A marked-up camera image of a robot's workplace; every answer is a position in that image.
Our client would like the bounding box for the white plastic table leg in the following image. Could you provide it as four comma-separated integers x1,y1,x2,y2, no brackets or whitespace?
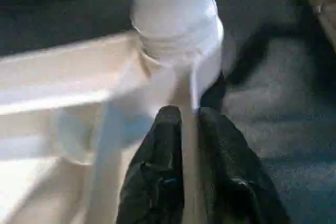
125,0,224,62

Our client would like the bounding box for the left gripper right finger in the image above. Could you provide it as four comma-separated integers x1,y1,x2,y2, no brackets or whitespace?
195,107,289,224

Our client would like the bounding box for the white plastic table top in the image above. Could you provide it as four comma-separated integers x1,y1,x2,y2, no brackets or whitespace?
0,19,225,224

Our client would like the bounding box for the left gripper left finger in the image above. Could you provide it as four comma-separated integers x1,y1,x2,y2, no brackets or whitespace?
119,104,184,224

